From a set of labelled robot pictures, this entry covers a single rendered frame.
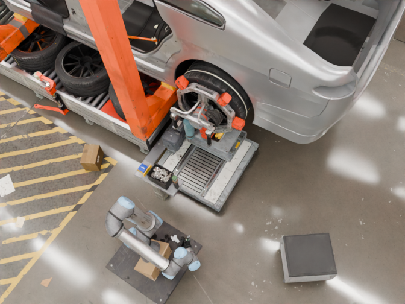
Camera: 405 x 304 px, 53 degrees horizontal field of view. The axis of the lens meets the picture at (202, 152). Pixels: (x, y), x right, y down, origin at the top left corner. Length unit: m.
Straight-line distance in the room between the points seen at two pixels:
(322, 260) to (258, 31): 1.91
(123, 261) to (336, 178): 2.21
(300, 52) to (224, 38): 0.54
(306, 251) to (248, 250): 0.59
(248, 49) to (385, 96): 2.41
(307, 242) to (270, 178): 0.85
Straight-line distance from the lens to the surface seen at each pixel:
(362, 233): 4.11
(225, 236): 3.90
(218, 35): 2.96
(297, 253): 3.56
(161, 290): 3.52
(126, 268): 3.62
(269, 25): 2.85
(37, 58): 4.82
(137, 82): 3.23
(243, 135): 4.19
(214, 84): 3.26
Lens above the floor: 3.74
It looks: 61 degrees down
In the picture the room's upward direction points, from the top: 6 degrees counter-clockwise
